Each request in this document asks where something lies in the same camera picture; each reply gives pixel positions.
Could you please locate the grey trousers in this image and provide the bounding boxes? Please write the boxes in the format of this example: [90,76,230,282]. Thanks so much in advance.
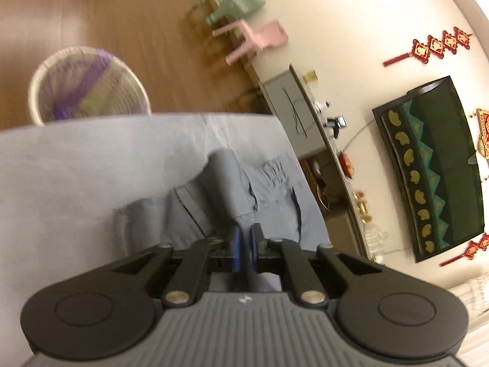
[113,148,332,295]

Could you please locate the glass cups cluster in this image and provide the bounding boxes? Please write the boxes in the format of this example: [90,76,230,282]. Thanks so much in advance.
[364,222,388,261]

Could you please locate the white lace curtain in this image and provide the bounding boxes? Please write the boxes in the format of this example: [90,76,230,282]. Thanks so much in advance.
[449,273,489,333]

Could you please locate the red knot decoration right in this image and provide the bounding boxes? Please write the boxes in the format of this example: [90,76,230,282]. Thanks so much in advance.
[439,233,489,267]

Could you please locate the red knot decoration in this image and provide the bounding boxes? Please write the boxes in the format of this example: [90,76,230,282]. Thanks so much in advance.
[383,27,473,67]
[439,233,489,267]

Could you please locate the gold ornament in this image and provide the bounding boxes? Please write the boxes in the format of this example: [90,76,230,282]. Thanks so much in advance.
[353,191,372,224]

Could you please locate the red fruit plate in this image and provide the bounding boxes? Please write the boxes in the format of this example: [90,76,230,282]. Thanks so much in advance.
[338,152,355,178]

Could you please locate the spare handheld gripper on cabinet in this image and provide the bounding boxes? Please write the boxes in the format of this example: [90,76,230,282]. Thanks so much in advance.
[323,116,347,139]

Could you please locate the long TV cabinet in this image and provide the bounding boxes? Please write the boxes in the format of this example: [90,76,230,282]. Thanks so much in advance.
[260,65,372,259]

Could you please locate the white phone charger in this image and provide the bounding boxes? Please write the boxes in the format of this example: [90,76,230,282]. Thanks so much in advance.
[313,100,331,113]

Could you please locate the woven waste basket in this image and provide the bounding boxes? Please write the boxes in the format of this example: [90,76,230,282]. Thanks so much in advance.
[27,46,152,127]

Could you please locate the yellow cup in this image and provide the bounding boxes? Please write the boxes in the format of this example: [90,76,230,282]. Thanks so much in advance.
[303,70,318,83]

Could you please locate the red knot decoration left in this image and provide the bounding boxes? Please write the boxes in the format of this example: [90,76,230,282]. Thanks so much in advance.
[383,27,473,67]

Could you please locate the pink plastic chair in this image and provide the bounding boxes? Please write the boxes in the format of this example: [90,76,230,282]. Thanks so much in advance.
[212,19,289,65]

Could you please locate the green plastic chair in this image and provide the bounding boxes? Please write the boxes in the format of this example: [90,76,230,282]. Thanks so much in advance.
[200,0,266,26]

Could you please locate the wall television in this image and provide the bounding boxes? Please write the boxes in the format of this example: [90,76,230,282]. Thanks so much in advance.
[372,76,485,262]

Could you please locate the black cable on cabinet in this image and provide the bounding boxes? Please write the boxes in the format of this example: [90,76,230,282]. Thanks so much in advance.
[282,87,308,139]

